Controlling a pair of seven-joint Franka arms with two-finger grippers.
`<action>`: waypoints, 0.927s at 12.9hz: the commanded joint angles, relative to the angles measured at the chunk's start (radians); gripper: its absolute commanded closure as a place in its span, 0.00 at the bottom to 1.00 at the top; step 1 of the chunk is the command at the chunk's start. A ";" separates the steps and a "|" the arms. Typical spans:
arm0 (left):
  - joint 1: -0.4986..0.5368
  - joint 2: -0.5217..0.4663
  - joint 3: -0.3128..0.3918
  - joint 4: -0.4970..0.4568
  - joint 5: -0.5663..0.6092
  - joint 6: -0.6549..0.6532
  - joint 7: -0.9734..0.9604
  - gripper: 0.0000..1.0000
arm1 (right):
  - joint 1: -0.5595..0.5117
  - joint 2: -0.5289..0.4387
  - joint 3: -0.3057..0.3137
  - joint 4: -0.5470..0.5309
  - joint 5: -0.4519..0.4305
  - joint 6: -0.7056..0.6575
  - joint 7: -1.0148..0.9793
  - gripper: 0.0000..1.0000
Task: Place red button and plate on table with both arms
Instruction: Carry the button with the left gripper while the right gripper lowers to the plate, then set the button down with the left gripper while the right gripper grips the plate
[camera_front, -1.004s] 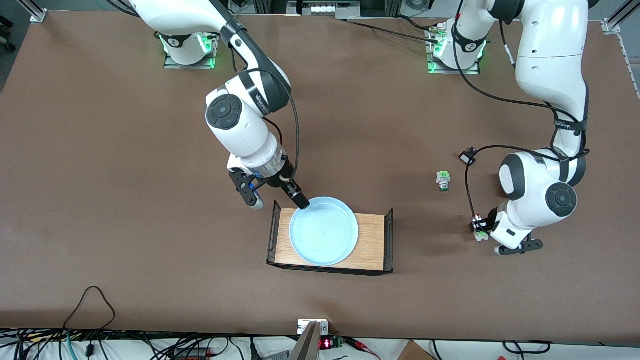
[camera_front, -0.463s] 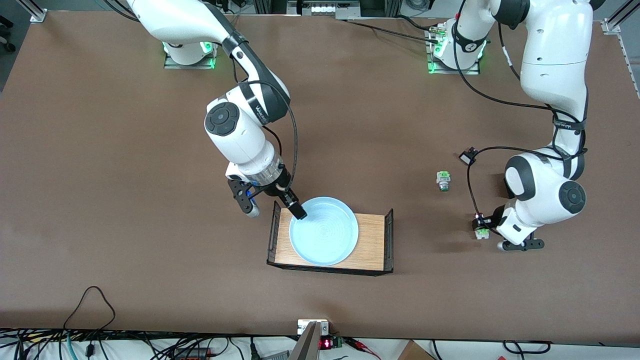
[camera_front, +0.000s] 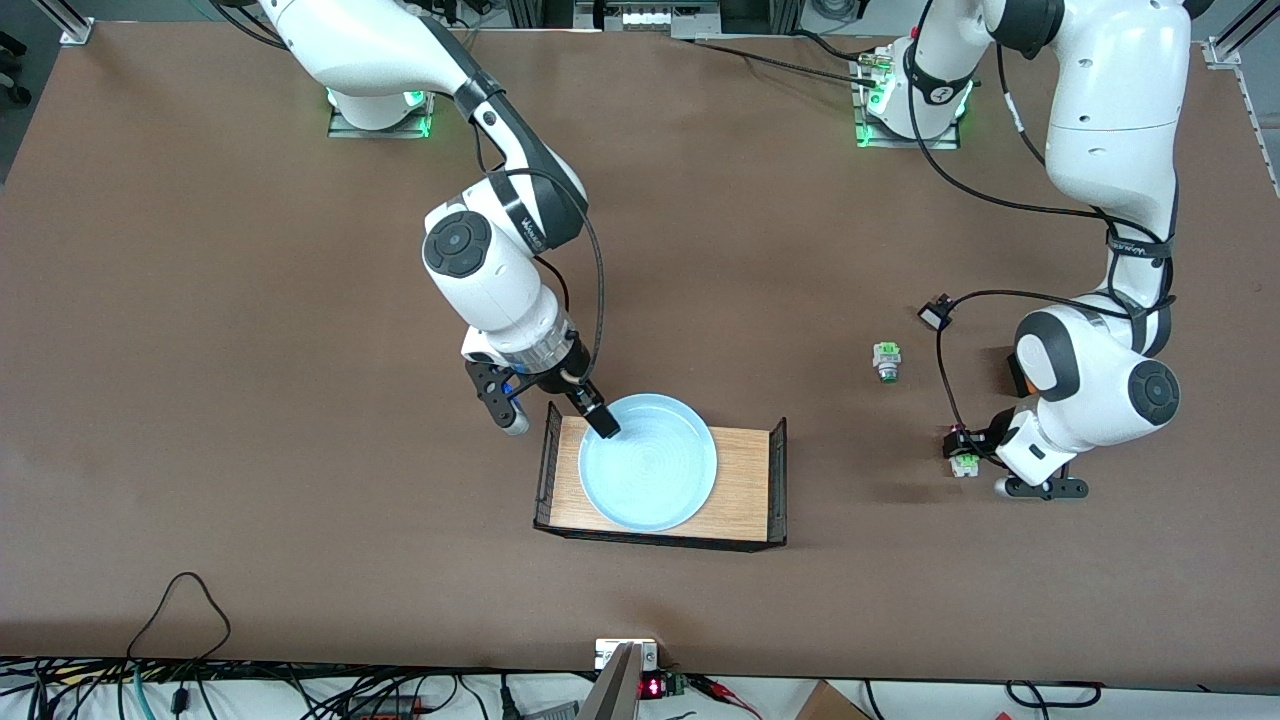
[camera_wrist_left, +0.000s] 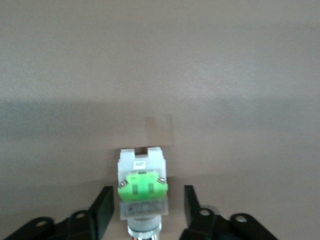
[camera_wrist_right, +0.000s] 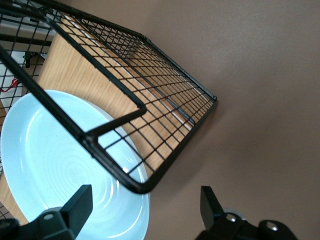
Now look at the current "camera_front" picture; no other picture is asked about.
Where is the light blue round plate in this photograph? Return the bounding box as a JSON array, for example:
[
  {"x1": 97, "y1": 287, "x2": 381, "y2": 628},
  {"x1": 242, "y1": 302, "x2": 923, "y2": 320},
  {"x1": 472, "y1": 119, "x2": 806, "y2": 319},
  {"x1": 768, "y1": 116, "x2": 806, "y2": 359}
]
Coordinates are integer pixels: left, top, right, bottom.
[{"x1": 578, "y1": 393, "x2": 719, "y2": 532}]

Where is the red clip lead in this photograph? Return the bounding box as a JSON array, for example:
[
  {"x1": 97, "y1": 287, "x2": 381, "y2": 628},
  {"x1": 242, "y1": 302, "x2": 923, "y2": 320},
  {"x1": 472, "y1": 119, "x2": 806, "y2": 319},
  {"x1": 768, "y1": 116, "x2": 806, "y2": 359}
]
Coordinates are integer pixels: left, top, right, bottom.
[{"x1": 690, "y1": 675, "x2": 763, "y2": 720}]

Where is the brown cardboard box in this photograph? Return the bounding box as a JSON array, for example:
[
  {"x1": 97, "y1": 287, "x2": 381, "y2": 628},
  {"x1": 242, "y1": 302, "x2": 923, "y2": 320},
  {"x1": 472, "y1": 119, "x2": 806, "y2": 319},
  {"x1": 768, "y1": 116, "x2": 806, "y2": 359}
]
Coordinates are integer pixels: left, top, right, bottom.
[{"x1": 795, "y1": 680, "x2": 873, "y2": 720}]

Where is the black device with orange ports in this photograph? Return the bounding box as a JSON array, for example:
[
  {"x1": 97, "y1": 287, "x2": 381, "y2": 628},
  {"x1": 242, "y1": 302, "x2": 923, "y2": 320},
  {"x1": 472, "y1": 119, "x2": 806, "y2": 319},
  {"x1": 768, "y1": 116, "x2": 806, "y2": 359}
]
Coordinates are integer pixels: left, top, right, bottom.
[{"x1": 340, "y1": 695, "x2": 421, "y2": 720}]

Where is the white power strip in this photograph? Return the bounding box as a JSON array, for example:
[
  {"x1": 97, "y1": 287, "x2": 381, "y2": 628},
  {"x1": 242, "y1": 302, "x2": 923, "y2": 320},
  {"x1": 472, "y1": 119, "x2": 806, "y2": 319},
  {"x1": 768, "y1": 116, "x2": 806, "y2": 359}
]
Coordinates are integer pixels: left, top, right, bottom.
[{"x1": 575, "y1": 0, "x2": 721, "y2": 33}]

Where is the black office chair base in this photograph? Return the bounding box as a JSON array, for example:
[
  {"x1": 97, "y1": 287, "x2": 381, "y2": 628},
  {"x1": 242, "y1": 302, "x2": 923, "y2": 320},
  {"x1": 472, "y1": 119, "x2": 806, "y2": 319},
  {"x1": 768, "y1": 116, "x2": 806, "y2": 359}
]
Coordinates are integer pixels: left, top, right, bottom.
[{"x1": 0, "y1": 30, "x2": 31, "y2": 107}]

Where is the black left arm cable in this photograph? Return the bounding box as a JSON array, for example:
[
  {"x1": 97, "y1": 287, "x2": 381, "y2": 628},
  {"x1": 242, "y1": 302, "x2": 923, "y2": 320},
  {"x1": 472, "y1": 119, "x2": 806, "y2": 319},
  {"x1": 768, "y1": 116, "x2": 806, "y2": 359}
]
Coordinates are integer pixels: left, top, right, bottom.
[{"x1": 905, "y1": 0, "x2": 1181, "y2": 441}]

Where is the wooden shelf with wire sides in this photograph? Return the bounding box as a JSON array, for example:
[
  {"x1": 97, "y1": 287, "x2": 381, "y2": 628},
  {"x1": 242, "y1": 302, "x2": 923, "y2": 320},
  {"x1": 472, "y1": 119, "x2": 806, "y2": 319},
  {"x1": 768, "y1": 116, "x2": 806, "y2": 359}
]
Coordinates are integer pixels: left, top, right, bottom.
[{"x1": 533, "y1": 401, "x2": 789, "y2": 553}]

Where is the black coiled cable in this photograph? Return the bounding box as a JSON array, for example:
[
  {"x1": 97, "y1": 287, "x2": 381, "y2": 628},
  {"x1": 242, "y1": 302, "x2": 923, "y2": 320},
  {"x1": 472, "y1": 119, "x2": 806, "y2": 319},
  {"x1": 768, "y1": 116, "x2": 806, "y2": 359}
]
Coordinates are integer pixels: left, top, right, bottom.
[{"x1": 1005, "y1": 680, "x2": 1103, "y2": 707}]

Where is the aluminium camera mount post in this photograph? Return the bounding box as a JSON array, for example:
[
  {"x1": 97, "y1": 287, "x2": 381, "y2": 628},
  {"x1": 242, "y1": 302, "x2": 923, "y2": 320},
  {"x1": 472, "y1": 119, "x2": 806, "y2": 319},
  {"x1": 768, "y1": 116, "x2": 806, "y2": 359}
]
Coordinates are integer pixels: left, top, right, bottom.
[{"x1": 578, "y1": 638, "x2": 659, "y2": 720}]

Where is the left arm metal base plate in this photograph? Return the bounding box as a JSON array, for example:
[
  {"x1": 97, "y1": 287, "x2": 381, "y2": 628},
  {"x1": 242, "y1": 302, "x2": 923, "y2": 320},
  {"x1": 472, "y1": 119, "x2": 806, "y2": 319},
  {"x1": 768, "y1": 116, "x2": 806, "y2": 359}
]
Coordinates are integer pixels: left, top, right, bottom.
[{"x1": 852, "y1": 50, "x2": 963, "y2": 151}]

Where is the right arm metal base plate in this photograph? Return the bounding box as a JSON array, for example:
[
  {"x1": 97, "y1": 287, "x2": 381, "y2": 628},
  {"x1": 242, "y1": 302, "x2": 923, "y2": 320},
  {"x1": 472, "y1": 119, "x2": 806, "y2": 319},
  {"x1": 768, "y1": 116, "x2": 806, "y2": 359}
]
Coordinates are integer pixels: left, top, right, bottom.
[{"x1": 328, "y1": 88, "x2": 436, "y2": 139}]

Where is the black cable to arm base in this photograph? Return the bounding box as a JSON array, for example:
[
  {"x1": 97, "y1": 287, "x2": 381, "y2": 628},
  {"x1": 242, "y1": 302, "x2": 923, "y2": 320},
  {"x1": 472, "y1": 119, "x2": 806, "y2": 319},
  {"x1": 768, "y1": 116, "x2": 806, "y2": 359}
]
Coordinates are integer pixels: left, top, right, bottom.
[{"x1": 690, "y1": 35, "x2": 886, "y2": 89}]

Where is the thin black looped cable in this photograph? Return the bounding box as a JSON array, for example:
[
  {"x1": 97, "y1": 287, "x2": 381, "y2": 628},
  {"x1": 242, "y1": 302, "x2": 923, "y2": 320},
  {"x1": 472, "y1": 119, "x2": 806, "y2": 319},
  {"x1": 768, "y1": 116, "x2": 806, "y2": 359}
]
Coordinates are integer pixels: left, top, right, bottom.
[{"x1": 125, "y1": 572, "x2": 233, "y2": 663}]

